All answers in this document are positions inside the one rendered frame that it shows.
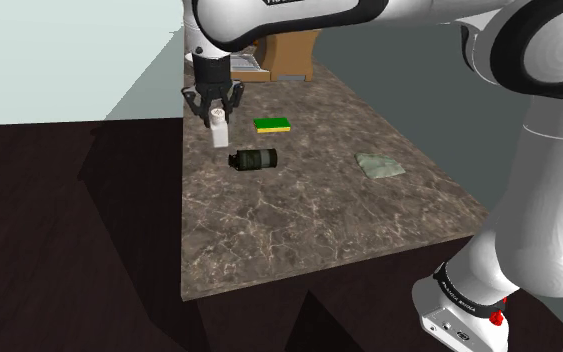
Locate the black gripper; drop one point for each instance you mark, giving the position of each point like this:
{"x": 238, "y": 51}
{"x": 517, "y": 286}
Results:
{"x": 212, "y": 73}

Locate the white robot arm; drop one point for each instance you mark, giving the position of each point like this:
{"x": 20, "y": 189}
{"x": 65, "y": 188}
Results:
{"x": 549, "y": 204}

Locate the white bottle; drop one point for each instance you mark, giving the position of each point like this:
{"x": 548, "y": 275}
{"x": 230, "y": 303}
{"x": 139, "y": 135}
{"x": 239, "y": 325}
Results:
{"x": 220, "y": 134}

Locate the green and yellow sponge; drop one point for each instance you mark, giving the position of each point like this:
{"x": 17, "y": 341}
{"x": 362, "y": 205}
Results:
{"x": 272, "y": 124}

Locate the dark green bottle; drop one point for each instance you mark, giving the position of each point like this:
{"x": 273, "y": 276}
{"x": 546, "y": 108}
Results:
{"x": 255, "y": 159}

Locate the pale green cloth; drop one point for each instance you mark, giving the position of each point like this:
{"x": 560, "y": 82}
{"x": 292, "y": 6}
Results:
{"x": 379, "y": 166}

